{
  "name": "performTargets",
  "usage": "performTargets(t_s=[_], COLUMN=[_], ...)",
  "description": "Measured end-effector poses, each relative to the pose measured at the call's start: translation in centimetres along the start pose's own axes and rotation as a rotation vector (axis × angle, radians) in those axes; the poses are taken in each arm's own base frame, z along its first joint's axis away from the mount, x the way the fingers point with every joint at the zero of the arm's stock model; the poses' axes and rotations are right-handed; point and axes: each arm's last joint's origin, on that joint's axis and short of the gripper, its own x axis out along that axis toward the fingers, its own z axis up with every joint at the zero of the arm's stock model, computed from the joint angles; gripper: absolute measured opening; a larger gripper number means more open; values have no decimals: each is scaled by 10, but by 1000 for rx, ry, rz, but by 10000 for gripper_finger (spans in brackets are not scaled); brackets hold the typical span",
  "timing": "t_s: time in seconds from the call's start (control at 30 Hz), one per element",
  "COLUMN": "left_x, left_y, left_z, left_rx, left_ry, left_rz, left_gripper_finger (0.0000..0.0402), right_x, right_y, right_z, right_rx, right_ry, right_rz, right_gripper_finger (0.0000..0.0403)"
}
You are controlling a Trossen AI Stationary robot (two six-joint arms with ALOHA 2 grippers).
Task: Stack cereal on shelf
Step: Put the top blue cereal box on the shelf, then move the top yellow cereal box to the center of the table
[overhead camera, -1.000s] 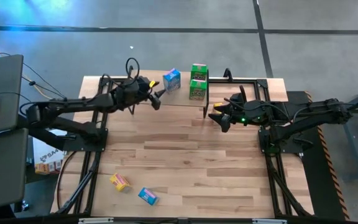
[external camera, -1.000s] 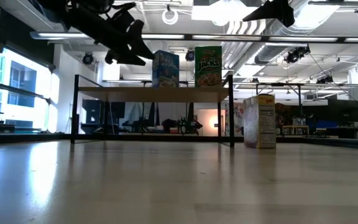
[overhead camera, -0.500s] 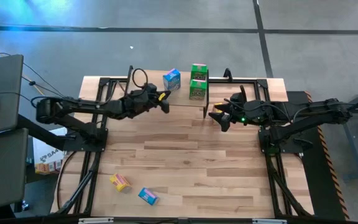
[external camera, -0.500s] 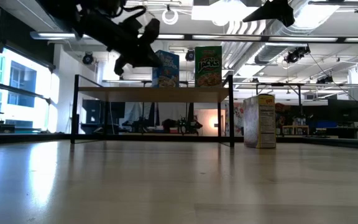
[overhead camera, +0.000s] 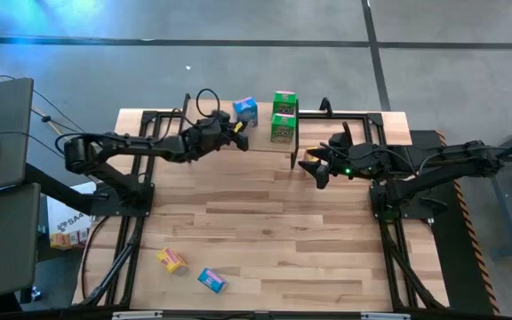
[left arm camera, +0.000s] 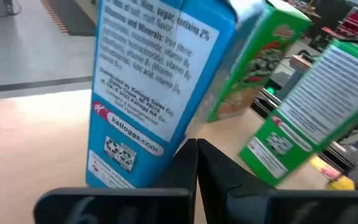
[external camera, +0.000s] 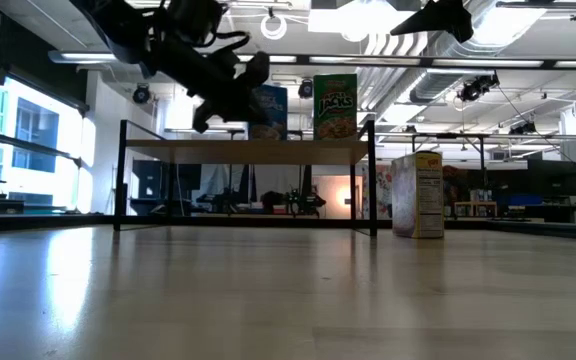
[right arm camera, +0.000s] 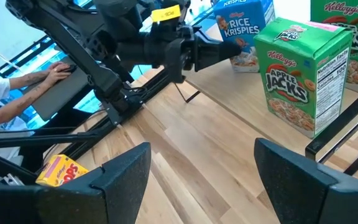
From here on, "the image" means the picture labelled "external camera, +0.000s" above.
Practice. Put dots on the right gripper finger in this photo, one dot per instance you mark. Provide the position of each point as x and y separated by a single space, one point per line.
438 12
455 27

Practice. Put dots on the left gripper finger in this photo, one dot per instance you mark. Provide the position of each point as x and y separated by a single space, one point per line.
254 107
230 114

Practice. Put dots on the blue Rice Krispies cereal box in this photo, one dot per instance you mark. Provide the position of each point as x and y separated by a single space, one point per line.
275 107

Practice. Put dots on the green Apple Jacks cereal box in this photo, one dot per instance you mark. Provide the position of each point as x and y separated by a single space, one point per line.
335 107

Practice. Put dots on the yellow Corn Pops cereal box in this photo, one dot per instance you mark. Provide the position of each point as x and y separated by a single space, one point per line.
428 195

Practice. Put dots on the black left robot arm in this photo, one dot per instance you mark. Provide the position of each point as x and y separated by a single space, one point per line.
168 50

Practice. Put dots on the wooden shelf with black legs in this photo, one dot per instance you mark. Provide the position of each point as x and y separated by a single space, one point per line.
248 152

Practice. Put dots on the low wooden shelf unit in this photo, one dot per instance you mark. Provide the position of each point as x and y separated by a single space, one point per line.
475 204

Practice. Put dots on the black ceiling spotlight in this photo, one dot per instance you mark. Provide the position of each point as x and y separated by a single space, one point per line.
306 89
141 94
475 89

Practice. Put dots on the black beam with light strips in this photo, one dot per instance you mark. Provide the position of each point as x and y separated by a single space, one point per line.
303 59

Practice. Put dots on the bright ceiling light panel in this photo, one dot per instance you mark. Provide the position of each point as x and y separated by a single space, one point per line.
348 20

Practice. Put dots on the dark cabinet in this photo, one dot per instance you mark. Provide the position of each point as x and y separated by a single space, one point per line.
153 185

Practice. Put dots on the black background robot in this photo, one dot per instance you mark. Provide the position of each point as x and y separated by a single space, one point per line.
303 202

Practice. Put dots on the black monitor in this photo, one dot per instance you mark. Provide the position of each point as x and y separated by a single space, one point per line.
553 177

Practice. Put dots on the silver ventilation duct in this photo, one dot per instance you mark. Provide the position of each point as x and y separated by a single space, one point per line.
433 87

